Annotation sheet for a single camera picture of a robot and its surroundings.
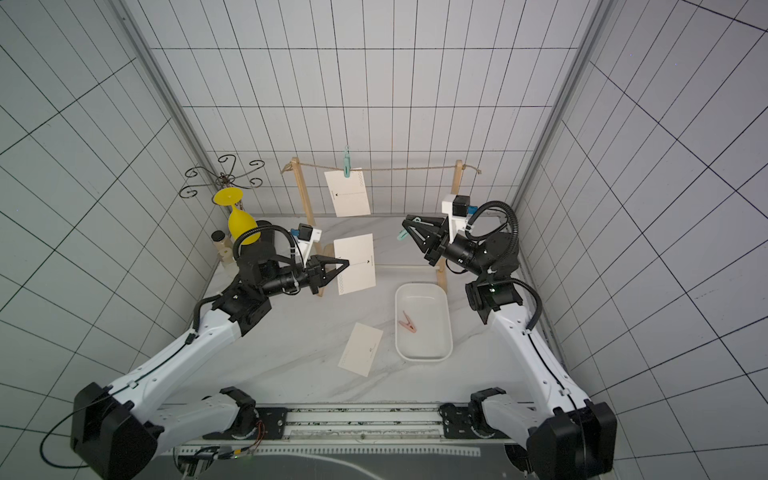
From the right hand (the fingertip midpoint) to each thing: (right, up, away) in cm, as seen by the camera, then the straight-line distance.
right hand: (410, 216), depth 62 cm
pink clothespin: (+2, -31, +27) cm, 42 cm away
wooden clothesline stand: (-18, -7, +4) cm, 20 cm away
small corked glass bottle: (-63, -8, +42) cm, 76 cm away
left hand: (-15, -12, +8) cm, 21 cm away
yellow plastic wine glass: (-48, 0, +23) cm, 53 cm away
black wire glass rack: (-54, +13, +25) cm, 61 cm away
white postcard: (-13, -38, +24) cm, 46 cm away
